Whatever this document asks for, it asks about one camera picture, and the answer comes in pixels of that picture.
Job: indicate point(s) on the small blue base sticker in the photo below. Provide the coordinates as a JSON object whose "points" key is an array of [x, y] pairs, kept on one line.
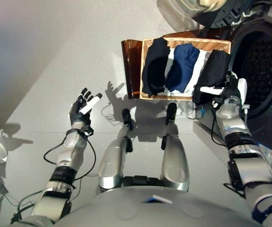
{"points": [[201, 113]]}

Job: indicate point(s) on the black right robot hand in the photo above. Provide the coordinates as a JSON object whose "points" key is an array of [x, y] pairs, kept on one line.
{"points": [[232, 89]]}

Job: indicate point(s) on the silver right robot leg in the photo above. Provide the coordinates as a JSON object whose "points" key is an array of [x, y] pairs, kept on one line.
{"points": [[176, 163]]}

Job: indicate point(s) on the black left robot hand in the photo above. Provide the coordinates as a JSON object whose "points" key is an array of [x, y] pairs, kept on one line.
{"points": [[79, 116]]}

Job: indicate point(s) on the wicker laundry basket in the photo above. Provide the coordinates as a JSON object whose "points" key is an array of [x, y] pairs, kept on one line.
{"points": [[197, 42]]}

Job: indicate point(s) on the glossy brown stand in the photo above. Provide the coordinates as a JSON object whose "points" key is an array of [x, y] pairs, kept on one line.
{"points": [[132, 68]]}

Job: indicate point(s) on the blue white chest emblem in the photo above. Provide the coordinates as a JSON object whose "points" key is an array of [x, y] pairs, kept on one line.
{"points": [[158, 199]]}

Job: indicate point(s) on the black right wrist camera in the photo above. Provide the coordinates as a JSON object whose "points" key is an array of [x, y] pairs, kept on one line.
{"points": [[215, 104]]}

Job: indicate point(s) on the grey robot torso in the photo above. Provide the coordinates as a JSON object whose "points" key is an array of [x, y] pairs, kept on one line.
{"points": [[126, 208]]}

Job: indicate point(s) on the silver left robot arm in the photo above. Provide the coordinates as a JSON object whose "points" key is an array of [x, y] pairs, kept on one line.
{"points": [[74, 146]]}

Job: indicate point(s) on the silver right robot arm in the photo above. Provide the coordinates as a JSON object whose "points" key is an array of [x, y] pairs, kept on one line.
{"points": [[230, 120]]}

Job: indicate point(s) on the dark navy garment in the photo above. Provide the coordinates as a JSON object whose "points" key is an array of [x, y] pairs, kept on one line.
{"points": [[154, 68]]}

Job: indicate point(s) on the blue garment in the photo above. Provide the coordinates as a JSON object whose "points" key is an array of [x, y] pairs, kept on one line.
{"points": [[183, 68]]}

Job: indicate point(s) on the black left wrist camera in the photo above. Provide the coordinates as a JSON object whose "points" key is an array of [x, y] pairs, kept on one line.
{"points": [[88, 133]]}

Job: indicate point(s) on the silver left robot leg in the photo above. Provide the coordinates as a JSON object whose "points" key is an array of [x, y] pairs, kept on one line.
{"points": [[112, 163]]}

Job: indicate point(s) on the silver robot leg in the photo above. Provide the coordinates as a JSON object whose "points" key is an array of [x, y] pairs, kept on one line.
{"points": [[112, 163], [176, 163]]}

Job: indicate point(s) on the black garment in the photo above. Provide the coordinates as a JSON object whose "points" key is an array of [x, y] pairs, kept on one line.
{"points": [[213, 71]]}

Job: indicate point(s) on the washing machine glass door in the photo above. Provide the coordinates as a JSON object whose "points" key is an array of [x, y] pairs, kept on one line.
{"points": [[221, 16]]}

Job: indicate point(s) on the grey front-load washing machine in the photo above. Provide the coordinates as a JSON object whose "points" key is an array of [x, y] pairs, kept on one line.
{"points": [[256, 66]]}

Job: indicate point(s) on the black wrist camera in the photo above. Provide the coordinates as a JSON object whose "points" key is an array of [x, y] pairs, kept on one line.
{"points": [[215, 104], [88, 133]]}

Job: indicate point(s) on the white basket liner cloth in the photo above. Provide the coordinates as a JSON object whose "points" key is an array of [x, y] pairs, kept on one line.
{"points": [[198, 68]]}

